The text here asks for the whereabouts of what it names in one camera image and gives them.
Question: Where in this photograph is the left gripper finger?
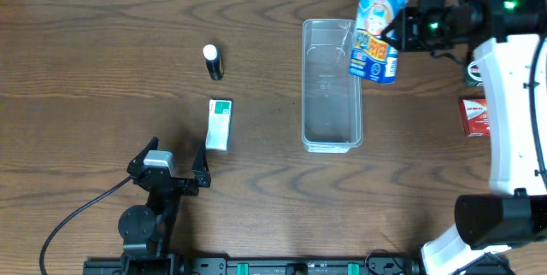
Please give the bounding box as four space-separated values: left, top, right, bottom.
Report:
191 142 211 188
128 137 159 168

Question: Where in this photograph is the blue Kool Fever box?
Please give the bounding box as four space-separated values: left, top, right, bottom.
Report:
349 0 408 85

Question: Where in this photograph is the white green medicine box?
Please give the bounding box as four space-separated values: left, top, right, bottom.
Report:
205 99 232 151

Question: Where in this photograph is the red small box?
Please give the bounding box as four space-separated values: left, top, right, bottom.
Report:
459 98 490 138

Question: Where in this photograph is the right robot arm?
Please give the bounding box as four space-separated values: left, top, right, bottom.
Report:
381 0 546 274

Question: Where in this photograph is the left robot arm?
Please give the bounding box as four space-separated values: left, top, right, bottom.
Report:
118 137 211 275

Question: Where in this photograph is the clear plastic container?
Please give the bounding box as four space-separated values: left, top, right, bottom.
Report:
301 19 363 154

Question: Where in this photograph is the black bottle white cap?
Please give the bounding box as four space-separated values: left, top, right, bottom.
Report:
203 44 224 80

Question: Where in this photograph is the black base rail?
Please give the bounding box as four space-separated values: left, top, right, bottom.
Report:
82 254 421 275

